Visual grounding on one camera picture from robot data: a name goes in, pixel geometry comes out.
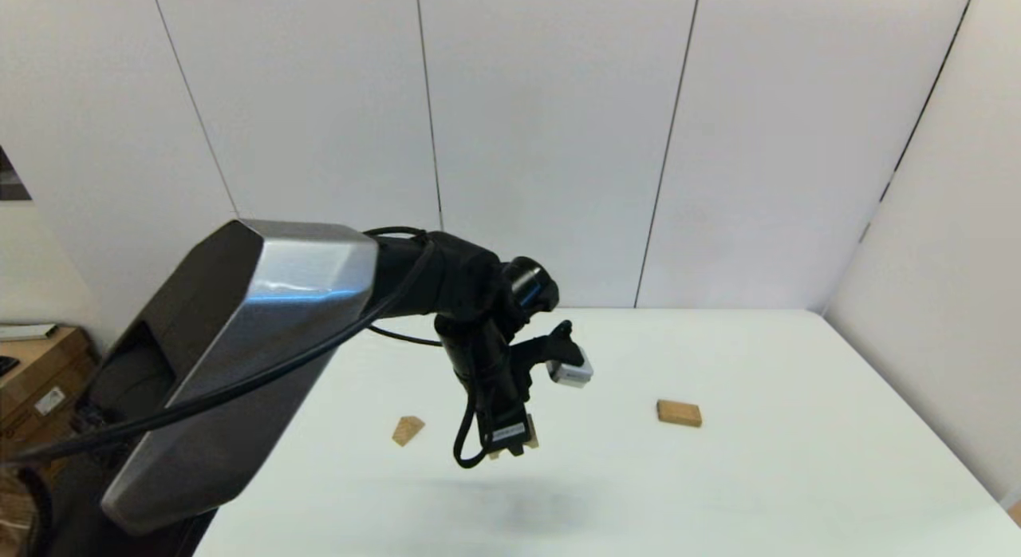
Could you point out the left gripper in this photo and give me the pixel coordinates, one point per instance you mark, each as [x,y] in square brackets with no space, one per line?
[494,389]

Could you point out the arched wooden building block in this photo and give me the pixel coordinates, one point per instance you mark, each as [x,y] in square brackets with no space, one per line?
[533,443]

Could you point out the rectangular wooden building block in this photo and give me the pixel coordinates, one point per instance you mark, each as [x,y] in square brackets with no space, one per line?
[679,413]

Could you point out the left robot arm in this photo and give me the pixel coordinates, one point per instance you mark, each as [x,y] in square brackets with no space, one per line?
[263,318]

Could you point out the triangular wooden building block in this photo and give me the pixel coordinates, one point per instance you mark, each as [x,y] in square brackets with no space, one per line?
[408,430]

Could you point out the brown cardboard box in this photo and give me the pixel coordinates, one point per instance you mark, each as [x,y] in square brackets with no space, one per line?
[48,357]
[32,425]

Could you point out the flat white bar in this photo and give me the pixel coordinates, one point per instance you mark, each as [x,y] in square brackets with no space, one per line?
[28,332]

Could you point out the small black device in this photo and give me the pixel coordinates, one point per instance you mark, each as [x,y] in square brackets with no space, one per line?
[6,366]

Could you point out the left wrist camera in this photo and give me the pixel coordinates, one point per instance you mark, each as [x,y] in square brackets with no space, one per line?
[570,373]

